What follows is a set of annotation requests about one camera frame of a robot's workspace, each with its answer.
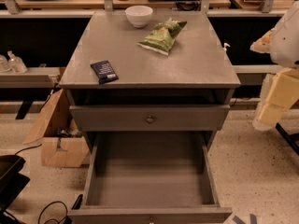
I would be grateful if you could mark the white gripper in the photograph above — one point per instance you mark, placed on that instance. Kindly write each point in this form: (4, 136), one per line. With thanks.
(286, 46)

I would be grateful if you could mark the green jalapeno chip bag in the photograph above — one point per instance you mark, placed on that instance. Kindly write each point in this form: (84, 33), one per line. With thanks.
(163, 36)

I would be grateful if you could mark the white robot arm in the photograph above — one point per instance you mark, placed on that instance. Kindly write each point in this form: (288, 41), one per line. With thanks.
(289, 23)

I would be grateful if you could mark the grey drawer cabinet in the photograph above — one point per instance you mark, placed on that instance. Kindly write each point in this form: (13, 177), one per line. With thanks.
(195, 72)

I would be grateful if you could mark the open grey middle drawer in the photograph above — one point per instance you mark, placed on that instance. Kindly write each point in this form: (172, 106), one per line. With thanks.
(150, 178)

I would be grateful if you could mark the grey top drawer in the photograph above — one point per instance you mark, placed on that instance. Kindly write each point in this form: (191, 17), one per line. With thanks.
(96, 118)

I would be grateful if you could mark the black chair base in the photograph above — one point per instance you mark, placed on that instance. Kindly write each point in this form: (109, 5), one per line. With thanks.
(291, 139)

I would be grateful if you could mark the white pump dispenser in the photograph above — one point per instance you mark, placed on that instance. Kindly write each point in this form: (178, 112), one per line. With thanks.
(226, 46)

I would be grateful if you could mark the white ceramic bowl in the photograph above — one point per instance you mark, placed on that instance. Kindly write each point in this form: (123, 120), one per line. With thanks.
(139, 16)

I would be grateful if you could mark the dark blue snack bar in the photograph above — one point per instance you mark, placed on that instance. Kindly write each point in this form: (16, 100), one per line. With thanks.
(104, 72)

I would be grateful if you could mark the open cardboard box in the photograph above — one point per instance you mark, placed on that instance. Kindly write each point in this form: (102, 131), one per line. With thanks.
(62, 144)

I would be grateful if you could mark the clear plastic bottle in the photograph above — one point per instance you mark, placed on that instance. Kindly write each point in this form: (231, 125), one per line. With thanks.
(16, 63)

